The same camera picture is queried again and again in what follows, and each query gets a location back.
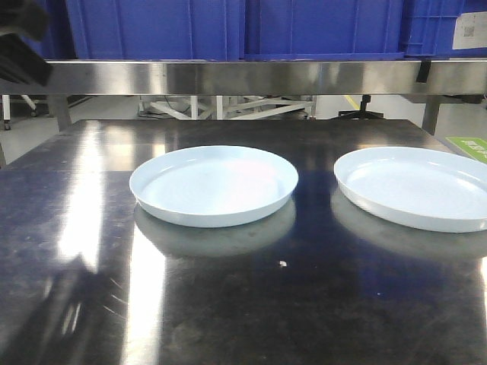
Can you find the light blue plate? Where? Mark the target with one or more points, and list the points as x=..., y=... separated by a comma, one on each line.
x=213, y=186
x=416, y=187

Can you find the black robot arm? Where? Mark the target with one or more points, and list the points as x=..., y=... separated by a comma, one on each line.
x=20, y=64

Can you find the steel shelf leg right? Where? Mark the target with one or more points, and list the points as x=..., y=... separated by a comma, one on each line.
x=430, y=115

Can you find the steel shelf leg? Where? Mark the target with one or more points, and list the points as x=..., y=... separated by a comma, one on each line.
x=59, y=108
x=430, y=115

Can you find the steel shelf leg left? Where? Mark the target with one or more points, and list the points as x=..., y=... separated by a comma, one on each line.
x=59, y=108

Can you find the black office chair base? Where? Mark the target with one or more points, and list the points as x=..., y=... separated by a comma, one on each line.
x=361, y=112

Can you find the blue plastic bin centre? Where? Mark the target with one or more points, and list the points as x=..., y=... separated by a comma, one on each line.
x=322, y=30

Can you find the blue plastic bin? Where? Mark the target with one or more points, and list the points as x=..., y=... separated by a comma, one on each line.
x=427, y=29
x=322, y=30
x=153, y=30

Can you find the black tape strip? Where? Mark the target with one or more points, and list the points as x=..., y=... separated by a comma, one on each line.
x=423, y=71

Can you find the blue plastic bin left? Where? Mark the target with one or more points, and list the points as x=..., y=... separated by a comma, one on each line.
x=153, y=30

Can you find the green floor sign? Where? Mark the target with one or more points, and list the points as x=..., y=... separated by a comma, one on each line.
x=474, y=147

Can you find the blue plastic bin right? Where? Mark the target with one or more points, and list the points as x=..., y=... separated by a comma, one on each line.
x=427, y=29

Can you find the white paper label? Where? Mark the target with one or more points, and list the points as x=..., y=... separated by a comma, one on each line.
x=470, y=31

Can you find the white metal frame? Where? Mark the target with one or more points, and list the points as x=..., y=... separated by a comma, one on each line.
x=224, y=107

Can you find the stainless steel shelf rail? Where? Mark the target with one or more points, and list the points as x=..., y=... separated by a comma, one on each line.
x=446, y=77

